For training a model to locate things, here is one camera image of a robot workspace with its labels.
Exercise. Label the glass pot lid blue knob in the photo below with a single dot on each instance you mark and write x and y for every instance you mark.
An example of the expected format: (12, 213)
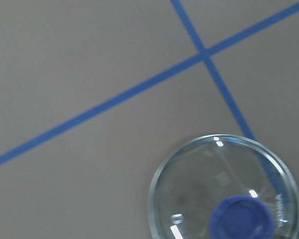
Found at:
(223, 187)

